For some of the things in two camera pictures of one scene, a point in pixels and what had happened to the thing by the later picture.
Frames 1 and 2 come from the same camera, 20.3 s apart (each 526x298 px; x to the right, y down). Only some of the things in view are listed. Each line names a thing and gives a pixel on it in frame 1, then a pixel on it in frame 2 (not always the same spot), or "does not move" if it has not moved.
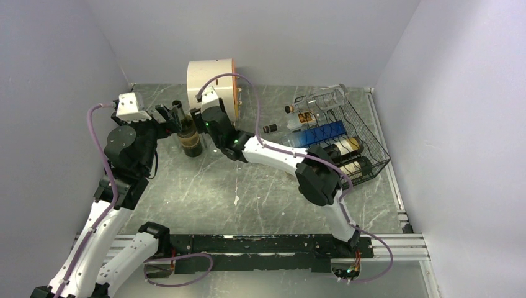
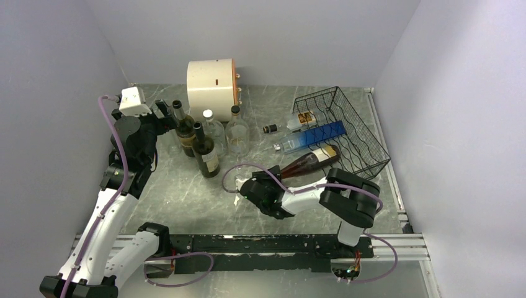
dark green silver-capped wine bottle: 191,143 does not move
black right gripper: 200,125 -> 262,176
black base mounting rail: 259,253 does not move
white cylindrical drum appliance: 200,71 does not move
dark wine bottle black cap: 358,168 -> 203,148
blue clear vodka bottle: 306,138 does not move
